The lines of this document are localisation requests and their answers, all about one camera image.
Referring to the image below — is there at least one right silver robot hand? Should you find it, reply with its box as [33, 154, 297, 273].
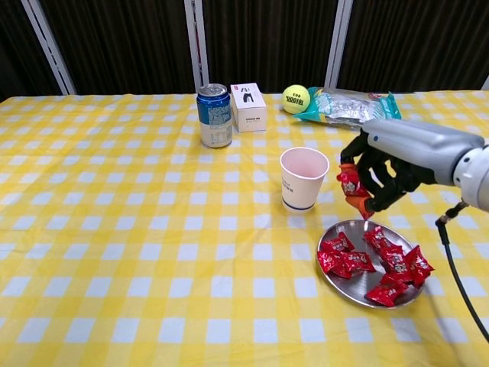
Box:
[338, 119, 486, 221]

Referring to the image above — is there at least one red candy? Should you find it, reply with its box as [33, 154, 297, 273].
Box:
[316, 250, 351, 278]
[380, 246, 406, 274]
[335, 170, 370, 203]
[404, 245, 436, 288]
[380, 271, 410, 287]
[343, 250, 377, 274]
[365, 283, 410, 308]
[320, 232, 355, 253]
[362, 226, 394, 249]

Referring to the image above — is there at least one white paper cup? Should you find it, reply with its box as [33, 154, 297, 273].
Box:
[280, 147, 330, 214]

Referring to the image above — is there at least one round silver metal plate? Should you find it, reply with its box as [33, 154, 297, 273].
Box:
[316, 219, 426, 310]

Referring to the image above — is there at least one teal silver snack bag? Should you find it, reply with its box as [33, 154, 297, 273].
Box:
[293, 86, 403, 133]

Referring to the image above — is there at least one yellow tennis ball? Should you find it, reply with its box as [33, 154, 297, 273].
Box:
[281, 84, 309, 115]

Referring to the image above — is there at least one small white product box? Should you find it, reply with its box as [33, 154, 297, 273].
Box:
[230, 83, 267, 134]

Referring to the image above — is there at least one blue white drink can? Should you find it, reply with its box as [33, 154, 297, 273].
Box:
[196, 83, 234, 149]

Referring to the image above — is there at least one black pleated curtain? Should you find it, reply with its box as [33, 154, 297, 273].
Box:
[0, 0, 489, 102]

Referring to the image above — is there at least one yellow white checked tablecloth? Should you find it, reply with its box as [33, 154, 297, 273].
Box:
[0, 89, 489, 367]

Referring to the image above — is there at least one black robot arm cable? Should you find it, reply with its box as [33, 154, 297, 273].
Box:
[435, 201, 489, 343]

